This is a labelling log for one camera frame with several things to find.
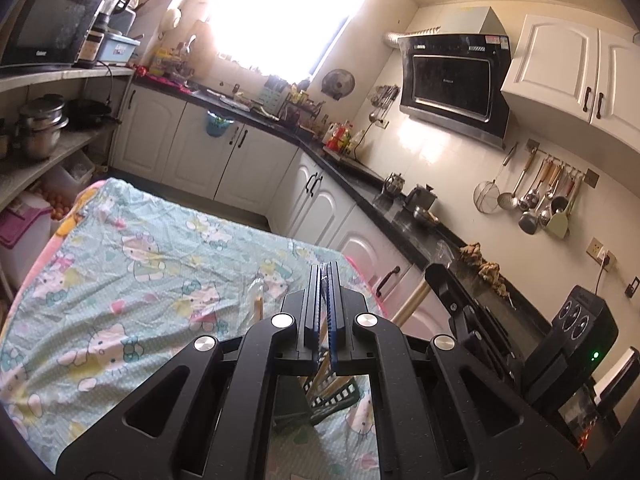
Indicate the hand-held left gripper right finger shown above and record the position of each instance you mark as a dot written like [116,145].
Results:
[334,310]

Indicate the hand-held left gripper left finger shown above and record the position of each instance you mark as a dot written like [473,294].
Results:
[314,310]

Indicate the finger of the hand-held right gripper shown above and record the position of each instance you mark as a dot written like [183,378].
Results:
[450,295]

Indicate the long wooden chopstick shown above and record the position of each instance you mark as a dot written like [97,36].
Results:
[325,332]
[257,310]
[410,305]

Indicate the row of hanging kitchen utensils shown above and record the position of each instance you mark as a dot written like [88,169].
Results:
[545,195]

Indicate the ginger roots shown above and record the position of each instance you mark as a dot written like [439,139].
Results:
[487,270]

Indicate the clear plastic sleeve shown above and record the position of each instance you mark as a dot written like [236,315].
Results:
[256,290]

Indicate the steel kettle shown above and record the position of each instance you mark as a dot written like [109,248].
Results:
[420,199]

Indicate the glass french press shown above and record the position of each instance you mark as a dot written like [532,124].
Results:
[393,185]

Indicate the black kitchen countertop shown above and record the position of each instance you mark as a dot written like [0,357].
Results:
[360,180]

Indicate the cat print tablecloth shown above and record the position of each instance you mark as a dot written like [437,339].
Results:
[150,280]

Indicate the group of condiment bottles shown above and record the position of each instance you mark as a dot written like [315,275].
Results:
[342,137]

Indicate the white lower kitchen cabinets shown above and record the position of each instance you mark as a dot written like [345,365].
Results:
[200,155]

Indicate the bunch of hanging metal tools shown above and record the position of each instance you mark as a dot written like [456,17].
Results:
[385,102]

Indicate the blue hanging trash bag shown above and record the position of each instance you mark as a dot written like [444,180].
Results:
[219,125]

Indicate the black range hood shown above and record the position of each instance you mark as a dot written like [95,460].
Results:
[450,85]

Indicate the teal knife block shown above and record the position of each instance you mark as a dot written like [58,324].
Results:
[274,97]

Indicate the small grey fan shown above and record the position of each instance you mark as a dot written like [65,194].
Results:
[338,83]

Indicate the white upper kitchen cabinet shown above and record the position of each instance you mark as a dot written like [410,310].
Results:
[575,70]

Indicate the white plastic storage box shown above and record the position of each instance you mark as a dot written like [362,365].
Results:
[72,175]

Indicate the pile of brown eggs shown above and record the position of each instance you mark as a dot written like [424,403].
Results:
[55,202]

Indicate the black wok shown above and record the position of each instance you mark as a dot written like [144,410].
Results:
[90,112]

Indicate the pink lidded storage box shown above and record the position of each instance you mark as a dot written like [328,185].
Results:
[22,240]

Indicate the bright kitchen window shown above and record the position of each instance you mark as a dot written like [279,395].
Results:
[285,10]

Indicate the light blue plastic box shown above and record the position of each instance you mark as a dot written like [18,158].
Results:
[117,50]

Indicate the steel cooking pot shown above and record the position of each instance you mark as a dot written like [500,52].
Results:
[42,125]

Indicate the dark labelled jar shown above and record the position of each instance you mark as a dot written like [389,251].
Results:
[90,47]

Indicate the white kitchen shelf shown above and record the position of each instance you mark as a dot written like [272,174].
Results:
[55,77]

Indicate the black microwave oven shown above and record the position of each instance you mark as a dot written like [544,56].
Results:
[45,20]

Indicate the dark wall outlet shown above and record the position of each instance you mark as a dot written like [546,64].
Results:
[633,286]

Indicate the beige wall outlet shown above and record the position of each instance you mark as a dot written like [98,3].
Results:
[592,178]
[601,254]

